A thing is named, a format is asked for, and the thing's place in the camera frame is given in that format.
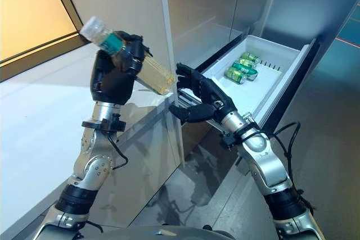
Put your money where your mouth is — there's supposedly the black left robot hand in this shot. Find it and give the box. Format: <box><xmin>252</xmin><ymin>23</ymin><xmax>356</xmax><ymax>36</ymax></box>
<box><xmin>89</xmin><ymin>30</ymin><xmax>154</xmax><ymax>106</ymax></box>

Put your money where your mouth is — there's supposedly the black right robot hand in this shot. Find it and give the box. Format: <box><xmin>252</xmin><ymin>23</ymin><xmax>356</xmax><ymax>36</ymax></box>
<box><xmin>169</xmin><ymin>62</ymin><xmax>239</xmax><ymax>124</ymax></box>

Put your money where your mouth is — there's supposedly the clear tea bottle green label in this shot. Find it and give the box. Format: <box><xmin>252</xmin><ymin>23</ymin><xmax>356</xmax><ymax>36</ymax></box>
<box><xmin>79</xmin><ymin>16</ymin><xmax>176</xmax><ymax>96</ymax></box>

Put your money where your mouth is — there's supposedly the white fridge drawer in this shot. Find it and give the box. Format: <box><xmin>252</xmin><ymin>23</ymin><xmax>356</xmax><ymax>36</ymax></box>
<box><xmin>177</xmin><ymin>34</ymin><xmax>322</xmax><ymax>137</ymax></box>

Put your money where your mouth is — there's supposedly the green drink can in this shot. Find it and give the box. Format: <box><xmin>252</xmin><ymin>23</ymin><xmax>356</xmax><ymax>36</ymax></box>
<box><xmin>231</xmin><ymin>58</ymin><xmax>260</xmax><ymax>81</ymax></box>
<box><xmin>223</xmin><ymin>67</ymin><xmax>249</xmax><ymax>84</ymax></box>
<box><xmin>240</xmin><ymin>51</ymin><xmax>261</xmax><ymax>64</ymax></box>

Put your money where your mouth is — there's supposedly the white counter cabinet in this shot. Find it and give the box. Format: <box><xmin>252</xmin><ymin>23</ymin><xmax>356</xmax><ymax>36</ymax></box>
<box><xmin>0</xmin><ymin>33</ymin><xmax>185</xmax><ymax>240</ymax></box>

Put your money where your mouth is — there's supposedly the black framed window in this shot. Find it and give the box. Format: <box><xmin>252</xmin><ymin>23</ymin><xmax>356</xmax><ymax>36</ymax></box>
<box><xmin>0</xmin><ymin>0</ymin><xmax>88</xmax><ymax>69</ymax></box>

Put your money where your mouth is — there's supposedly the grey robot torso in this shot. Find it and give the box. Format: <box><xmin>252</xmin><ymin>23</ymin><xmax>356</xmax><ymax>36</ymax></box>
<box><xmin>36</xmin><ymin>222</ymin><xmax>234</xmax><ymax>240</ymax></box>

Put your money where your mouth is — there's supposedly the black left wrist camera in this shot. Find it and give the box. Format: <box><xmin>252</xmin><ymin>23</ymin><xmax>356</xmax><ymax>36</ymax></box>
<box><xmin>81</xmin><ymin>112</ymin><xmax>127</xmax><ymax>133</ymax></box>

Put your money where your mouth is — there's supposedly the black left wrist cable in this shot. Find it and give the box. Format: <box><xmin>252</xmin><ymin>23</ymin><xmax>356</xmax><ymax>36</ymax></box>
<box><xmin>106</xmin><ymin>132</ymin><xmax>129</xmax><ymax>170</ymax></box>

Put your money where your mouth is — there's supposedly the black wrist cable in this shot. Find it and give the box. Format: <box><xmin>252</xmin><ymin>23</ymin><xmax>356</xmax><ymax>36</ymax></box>
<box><xmin>106</xmin><ymin>132</ymin><xmax>129</xmax><ymax>170</ymax></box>
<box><xmin>243</xmin><ymin>121</ymin><xmax>314</xmax><ymax>224</ymax></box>

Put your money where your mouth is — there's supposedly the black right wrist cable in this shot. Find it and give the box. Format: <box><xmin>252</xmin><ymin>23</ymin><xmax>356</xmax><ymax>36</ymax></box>
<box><xmin>243</xmin><ymin>121</ymin><xmax>314</xmax><ymax>224</ymax></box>

